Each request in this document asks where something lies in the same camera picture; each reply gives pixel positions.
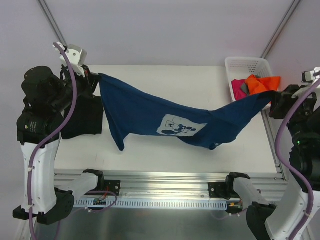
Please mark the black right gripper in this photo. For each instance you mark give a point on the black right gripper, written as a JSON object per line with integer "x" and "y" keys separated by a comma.
{"x": 280, "y": 100}

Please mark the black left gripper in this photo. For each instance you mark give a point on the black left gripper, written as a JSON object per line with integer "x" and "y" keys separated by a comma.
{"x": 89, "y": 81}

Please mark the blue t shirt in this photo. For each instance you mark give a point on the blue t shirt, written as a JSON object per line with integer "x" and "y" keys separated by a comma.
{"x": 131, "y": 111}

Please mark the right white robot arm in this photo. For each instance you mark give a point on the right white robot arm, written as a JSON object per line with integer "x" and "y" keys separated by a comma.
{"x": 297, "y": 147}

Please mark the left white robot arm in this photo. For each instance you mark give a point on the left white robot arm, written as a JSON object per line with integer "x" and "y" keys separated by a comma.
{"x": 38, "y": 131}

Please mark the folded black t shirt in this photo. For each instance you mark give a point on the folded black t shirt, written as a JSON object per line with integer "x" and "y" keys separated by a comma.
{"x": 87, "y": 118}

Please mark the orange t shirt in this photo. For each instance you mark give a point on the orange t shirt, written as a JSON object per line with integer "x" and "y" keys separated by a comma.
{"x": 258, "y": 85}

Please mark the grey t shirt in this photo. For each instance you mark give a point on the grey t shirt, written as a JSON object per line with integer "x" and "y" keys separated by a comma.
{"x": 245, "y": 89}

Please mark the pink t shirt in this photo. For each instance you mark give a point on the pink t shirt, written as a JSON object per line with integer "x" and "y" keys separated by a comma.
{"x": 238, "y": 93}

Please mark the white plastic laundry basket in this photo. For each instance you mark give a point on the white plastic laundry basket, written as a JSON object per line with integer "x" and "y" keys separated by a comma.
{"x": 240, "y": 68}

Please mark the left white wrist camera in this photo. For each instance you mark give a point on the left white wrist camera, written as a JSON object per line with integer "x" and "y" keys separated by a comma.
{"x": 76, "y": 56}

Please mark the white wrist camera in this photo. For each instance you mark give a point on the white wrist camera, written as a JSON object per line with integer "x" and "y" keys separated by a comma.
{"x": 311, "y": 76}
{"x": 76, "y": 56}

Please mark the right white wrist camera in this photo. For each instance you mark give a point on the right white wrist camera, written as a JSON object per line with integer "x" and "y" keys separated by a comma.
{"x": 311, "y": 76}

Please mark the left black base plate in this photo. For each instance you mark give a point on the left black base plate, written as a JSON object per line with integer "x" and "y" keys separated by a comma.
{"x": 113, "y": 186}

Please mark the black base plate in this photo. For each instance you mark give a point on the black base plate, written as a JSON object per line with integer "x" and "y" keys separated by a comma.
{"x": 220, "y": 190}
{"x": 113, "y": 186}

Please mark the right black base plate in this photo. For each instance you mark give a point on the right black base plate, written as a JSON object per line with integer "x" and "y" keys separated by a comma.
{"x": 220, "y": 190}

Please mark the white slotted cable duct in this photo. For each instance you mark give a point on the white slotted cable duct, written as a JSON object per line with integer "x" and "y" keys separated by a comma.
{"x": 131, "y": 203}

